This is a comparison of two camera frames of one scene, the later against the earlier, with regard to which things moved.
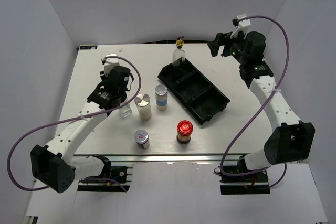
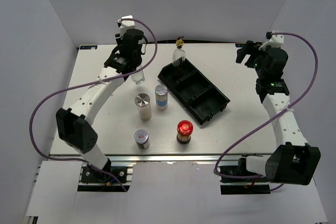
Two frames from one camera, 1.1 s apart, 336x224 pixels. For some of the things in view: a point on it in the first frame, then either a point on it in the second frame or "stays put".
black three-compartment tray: [193, 90] stays put
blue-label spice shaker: [161, 93] stays put
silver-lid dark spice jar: [141, 137] stays put
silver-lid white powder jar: [143, 101] stays put
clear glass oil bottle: [125, 111] -> [138, 77]
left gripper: [103, 76] -> [120, 45]
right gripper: [226, 39] -> [253, 48]
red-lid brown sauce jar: [185, 129] stays put
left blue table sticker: [82, 47] stays put
